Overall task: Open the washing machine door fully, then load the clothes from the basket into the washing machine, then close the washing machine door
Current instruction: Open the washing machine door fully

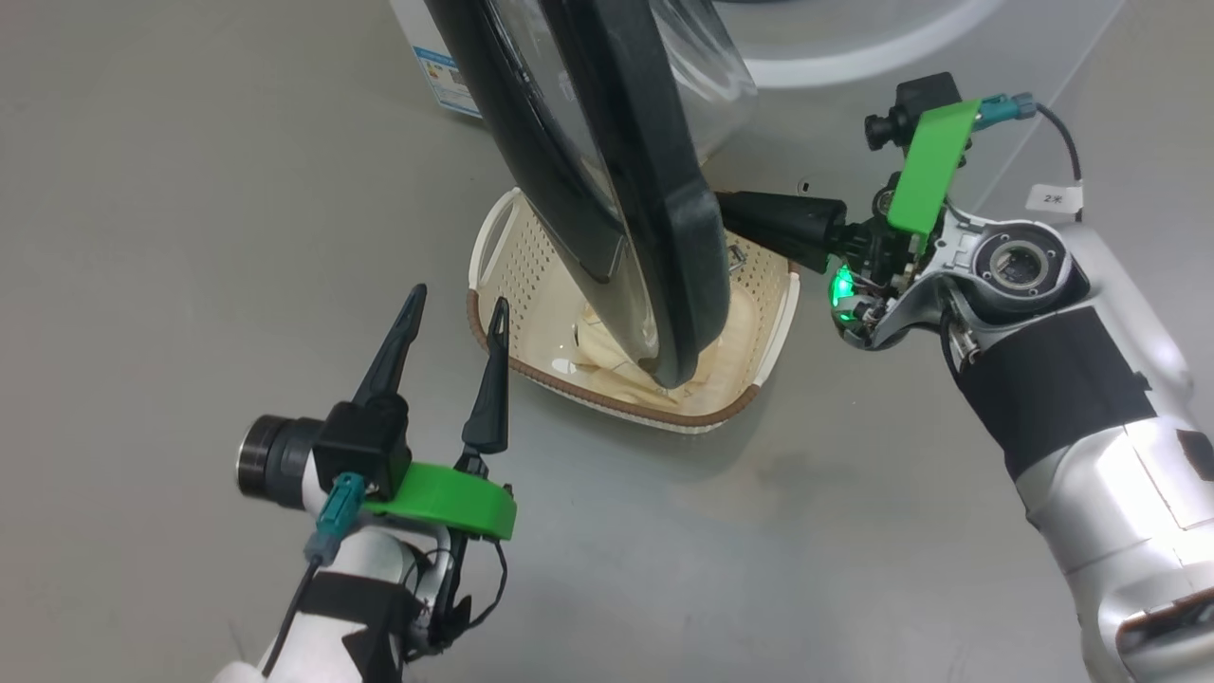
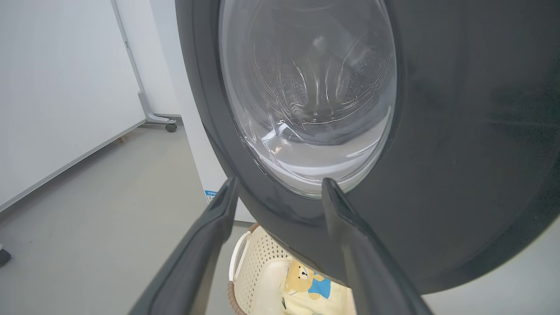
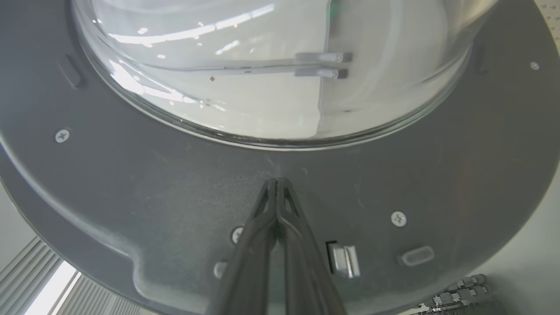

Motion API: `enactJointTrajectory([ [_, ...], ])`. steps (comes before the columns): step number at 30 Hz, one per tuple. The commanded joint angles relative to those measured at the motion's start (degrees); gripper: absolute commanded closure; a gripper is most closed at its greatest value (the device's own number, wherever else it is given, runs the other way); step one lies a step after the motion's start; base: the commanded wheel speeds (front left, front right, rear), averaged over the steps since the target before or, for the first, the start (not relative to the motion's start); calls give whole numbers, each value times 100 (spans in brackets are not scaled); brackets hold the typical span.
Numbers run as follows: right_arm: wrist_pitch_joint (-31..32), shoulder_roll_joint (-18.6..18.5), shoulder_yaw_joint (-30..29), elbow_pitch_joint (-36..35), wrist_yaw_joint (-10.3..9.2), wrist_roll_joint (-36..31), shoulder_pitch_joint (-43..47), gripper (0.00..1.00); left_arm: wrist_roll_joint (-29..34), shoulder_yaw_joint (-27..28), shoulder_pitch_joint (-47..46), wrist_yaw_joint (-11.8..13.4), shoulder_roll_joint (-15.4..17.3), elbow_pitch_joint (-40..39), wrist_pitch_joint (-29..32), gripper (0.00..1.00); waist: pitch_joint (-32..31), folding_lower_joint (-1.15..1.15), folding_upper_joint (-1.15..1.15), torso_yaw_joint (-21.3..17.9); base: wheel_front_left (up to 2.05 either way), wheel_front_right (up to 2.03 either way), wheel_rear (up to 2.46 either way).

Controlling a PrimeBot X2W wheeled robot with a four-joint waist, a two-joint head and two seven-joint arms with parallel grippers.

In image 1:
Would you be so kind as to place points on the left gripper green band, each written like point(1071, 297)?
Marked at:
point(446, 498)

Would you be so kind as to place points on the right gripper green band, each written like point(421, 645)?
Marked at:
point(929, 171)

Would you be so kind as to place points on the cream garment with outline print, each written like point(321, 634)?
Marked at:
point(607, 356)

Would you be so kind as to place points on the black glass washing machine door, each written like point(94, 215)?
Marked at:
point(607, 171)

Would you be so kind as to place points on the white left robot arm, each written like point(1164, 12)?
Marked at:
point(370, 579)

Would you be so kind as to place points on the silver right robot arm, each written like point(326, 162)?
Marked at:
point(1091, 398)

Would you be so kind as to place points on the cream perforated laundry basket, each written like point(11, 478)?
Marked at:
point(531, 275)

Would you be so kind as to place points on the white washing machine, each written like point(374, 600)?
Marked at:
point(854, 38)

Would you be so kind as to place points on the blue energy label sticker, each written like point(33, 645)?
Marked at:
point(448, 81)

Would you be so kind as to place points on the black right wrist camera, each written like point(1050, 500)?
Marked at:
point(915, 104)

